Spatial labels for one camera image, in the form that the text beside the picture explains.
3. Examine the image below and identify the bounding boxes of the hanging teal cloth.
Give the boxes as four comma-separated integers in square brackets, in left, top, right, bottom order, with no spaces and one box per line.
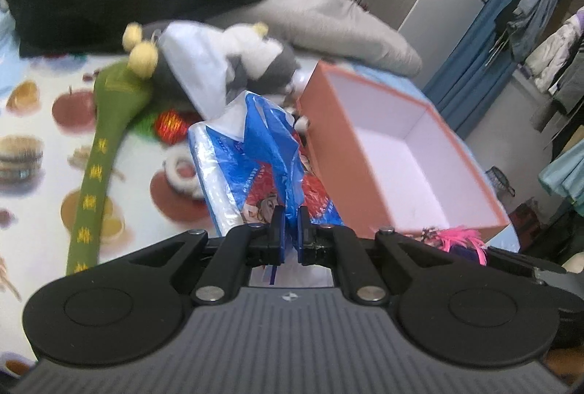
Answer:
[538,143,584,215]

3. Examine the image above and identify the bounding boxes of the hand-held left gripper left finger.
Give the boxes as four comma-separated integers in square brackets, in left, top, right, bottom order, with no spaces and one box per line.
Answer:
[123,207,287,306]

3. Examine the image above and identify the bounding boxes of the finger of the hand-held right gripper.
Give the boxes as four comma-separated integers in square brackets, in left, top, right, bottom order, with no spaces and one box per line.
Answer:
[486,246,572,286]

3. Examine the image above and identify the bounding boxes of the grey pillow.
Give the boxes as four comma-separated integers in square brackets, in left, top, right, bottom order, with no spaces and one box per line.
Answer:
[205,0,423,78]

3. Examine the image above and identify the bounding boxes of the fruit printed mat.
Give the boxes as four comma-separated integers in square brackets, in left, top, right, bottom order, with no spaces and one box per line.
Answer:
[0,52,320,381]

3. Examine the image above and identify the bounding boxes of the green plush massage hammer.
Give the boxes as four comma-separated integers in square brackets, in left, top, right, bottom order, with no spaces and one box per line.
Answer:
[65,59,153,276]

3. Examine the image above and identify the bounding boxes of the grey plush toy yellow pompoms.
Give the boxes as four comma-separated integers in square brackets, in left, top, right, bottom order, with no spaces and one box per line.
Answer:
[122,22,304,112]

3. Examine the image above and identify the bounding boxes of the white fluffy ring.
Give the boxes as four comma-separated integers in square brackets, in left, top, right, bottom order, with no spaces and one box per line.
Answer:
[162,148,204,196]

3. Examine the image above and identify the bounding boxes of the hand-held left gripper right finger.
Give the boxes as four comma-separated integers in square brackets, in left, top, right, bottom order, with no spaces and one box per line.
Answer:
[297,206,457,306]

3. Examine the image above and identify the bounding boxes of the hanging grey blue shirt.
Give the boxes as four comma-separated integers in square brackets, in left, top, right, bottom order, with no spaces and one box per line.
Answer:
[506,0,574,63]

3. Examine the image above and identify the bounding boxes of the red shiny ball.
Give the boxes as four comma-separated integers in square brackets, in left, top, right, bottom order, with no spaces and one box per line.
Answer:
[154,110,189,145]

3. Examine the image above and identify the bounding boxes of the white blue face mask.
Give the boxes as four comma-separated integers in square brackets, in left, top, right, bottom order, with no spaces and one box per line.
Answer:
[160,24,231,122]

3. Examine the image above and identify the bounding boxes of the blue printed plastic bag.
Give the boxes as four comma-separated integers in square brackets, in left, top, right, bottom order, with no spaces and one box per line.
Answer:
[188,90,344,236]

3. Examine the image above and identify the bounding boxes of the pink feather toy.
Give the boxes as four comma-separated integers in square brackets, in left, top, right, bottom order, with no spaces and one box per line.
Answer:
[422,226,489,267]

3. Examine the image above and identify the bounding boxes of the orange cardboard box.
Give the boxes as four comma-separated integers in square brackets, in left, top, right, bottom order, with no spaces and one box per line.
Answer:
[296,60,510,242]

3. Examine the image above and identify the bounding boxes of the black mesh basket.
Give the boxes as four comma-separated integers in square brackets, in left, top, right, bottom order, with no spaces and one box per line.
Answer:
[485,166,516,198]

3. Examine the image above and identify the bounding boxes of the hanging white jacket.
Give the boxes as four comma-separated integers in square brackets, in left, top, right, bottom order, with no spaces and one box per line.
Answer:
[522,11,584,93]

